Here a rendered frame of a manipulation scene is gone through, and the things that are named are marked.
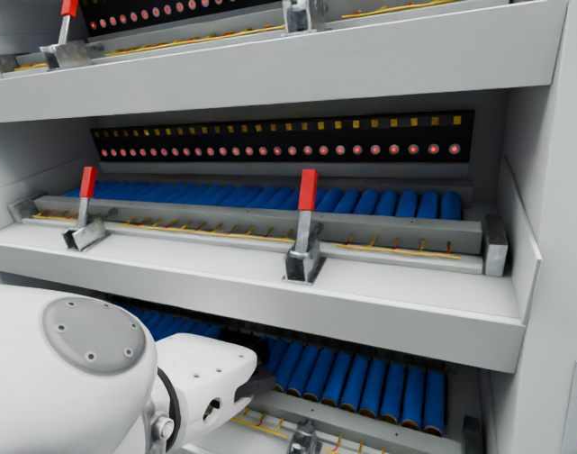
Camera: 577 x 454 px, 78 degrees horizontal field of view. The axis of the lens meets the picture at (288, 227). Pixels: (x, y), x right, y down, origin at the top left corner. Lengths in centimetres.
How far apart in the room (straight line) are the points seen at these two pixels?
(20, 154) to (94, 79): 26
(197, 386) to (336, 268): 14
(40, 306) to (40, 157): 48
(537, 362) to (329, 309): 14
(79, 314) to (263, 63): 21
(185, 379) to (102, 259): 17
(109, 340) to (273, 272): 17
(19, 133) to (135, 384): 50
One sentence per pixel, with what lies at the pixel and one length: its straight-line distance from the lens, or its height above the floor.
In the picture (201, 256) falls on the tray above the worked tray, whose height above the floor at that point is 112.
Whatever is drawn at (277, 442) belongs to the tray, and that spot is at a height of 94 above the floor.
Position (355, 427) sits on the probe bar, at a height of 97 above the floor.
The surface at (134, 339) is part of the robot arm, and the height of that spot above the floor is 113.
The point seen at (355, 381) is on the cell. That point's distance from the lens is 43.
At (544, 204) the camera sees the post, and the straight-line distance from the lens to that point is 26.
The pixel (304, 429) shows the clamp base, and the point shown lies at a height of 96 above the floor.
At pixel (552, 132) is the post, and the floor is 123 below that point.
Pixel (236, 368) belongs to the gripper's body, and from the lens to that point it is 33.
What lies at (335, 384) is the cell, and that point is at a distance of 43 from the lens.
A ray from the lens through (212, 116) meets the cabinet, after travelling 56.
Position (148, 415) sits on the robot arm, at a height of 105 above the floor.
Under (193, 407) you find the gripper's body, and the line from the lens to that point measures 30.
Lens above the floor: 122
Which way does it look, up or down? 10 degrees down
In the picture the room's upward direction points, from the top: straight up
